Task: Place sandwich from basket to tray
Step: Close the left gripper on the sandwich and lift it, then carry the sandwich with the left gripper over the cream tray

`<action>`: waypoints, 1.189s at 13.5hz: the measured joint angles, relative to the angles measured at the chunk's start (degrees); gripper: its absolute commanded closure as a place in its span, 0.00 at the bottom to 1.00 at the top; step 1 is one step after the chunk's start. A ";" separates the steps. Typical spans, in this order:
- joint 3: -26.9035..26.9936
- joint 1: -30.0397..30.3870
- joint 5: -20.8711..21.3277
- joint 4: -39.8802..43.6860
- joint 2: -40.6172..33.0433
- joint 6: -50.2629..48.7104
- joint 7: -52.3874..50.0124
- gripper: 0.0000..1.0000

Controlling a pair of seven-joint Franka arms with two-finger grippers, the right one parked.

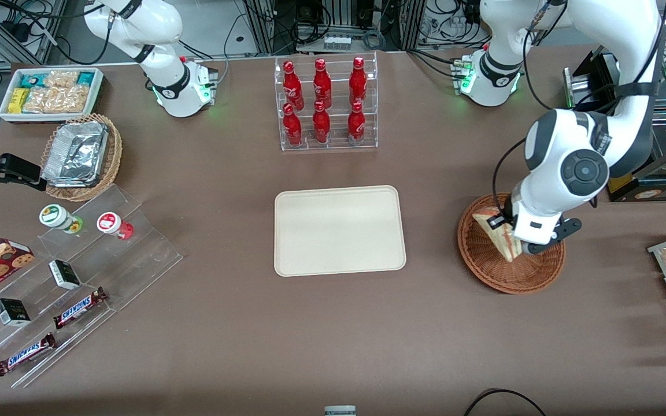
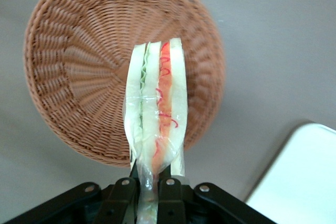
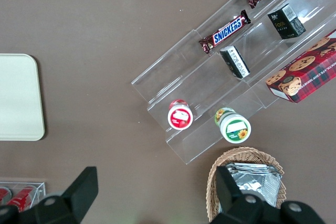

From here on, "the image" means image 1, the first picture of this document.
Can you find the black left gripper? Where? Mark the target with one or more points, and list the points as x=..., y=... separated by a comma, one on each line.
x=508, y=215

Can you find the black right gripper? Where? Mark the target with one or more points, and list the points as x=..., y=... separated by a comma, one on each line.
x=14, y=167

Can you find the triangular sandwich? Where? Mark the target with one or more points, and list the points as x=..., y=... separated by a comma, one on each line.
x=498, y=241

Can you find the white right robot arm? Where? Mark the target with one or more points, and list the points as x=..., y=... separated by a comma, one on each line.
x=159, y=23

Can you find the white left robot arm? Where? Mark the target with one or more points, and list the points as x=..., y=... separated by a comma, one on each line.
x=570, y=144

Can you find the brown round wicker basket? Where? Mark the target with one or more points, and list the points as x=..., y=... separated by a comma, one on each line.
x=483, y=266

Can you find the light oval wicker basket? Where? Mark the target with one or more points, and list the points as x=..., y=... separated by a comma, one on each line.
x=114, y=156

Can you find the beige plastic tray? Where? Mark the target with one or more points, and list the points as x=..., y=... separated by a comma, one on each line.
x=339, y=231

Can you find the white rectangular snack bin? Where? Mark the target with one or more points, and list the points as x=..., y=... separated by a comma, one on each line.
x=6, y=115

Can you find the green lid yoghurt bottle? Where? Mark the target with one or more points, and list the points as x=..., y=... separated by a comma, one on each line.
x=55, y=216

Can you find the stacked aluminium foil trays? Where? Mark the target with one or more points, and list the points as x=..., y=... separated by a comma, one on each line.
x=76, y=153

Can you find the yellow snack packet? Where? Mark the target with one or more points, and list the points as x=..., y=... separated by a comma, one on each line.
x=18, y=100

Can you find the clear cracker bag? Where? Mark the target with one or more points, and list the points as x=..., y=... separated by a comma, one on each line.
x=41, y=100
x=73, y=99
x=61, y=78

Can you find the teal snack packet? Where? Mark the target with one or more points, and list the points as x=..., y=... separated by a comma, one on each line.
x=33, y=80
x=85, y=78

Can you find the red lid yoghurt bottle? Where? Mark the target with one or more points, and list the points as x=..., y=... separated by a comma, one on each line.
x=110, y=223

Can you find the small black box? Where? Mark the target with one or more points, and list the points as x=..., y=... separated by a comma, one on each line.
x=64, y=274
x=12, y=312

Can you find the clear acrylic stepped display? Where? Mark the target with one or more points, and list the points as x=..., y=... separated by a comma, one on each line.
x=136, y=260

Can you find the brown snickers bar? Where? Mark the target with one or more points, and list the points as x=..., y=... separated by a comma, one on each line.
x=78, y=307
x=23, y=354

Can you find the red cola bottle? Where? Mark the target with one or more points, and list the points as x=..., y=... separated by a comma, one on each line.
x=292, y=128
x=356, y=125
x=322, y=85
x=293, y=86
x=321, y=126
x=358, y=82

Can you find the clear acrylic bottle rack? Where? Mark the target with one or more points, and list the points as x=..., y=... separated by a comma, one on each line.
x=336, y=144

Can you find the white power strip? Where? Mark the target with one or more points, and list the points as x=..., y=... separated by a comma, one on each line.
x=336, y=42

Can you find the grey device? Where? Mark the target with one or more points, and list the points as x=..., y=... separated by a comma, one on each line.
x=340, y=411

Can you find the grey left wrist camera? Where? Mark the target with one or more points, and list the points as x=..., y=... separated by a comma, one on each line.
x=561, y=231

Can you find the aluminium frame rack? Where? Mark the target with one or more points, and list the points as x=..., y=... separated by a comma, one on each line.
x=263, y=23

